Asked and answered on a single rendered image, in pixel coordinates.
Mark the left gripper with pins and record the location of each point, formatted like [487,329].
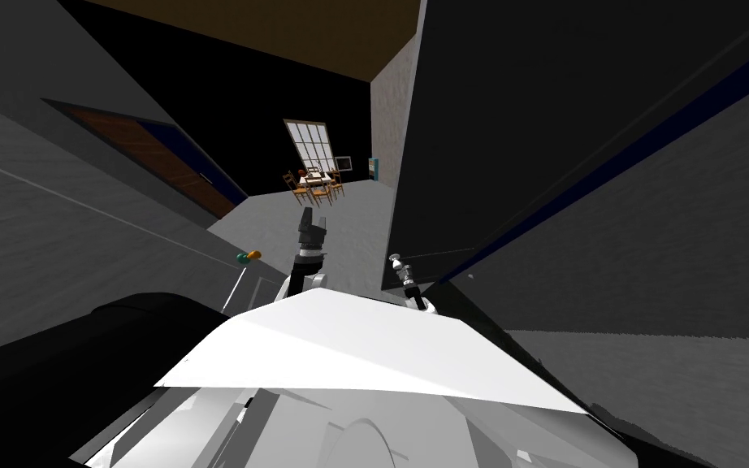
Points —
[312,236]

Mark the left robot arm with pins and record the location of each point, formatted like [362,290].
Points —
[56,377]

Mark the dark framed wall picture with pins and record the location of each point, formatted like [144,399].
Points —
[344,163]

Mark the dining table with wooden chairs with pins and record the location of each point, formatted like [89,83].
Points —
[315,182]

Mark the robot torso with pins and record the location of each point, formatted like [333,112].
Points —
[348,364]

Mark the teal and white cabinet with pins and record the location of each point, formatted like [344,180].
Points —
[374,169]

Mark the bright paned window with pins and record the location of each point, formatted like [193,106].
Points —
[311,144]

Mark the dark door leaf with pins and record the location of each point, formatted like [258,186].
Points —
[543,117]

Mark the green and orange door knob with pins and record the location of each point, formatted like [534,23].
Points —
[249,257]

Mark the brown wooden door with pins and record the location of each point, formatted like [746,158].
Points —
[153,159]

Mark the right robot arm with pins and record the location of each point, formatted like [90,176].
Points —
[407,281]

